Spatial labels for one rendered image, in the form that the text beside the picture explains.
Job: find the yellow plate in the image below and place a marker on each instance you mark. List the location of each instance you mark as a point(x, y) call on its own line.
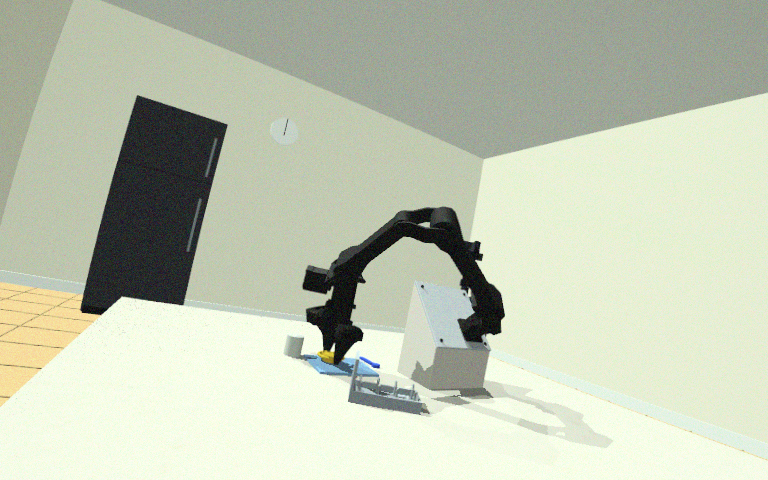
point(327, 356)

